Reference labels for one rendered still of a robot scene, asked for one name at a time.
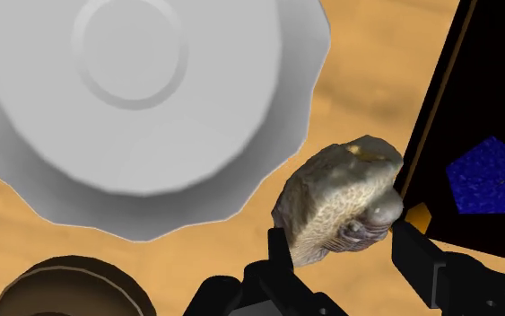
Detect white scalloped plate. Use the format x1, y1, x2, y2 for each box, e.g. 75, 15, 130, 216
0, 0, 332, 243

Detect black box with blue pentagons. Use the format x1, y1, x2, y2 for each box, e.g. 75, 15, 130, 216
392, 0, 505, 263

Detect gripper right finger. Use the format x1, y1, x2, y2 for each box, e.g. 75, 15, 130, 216
390, 220, 505, 316

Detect grey-beige lumpy rock-like object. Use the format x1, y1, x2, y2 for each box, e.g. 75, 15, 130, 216
271, 134, 405, 269

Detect dark brown round bowl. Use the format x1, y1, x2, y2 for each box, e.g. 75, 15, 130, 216
0, 255, 157, 316

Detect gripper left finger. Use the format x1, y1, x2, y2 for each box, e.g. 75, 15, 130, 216
183, 227, 349, 316

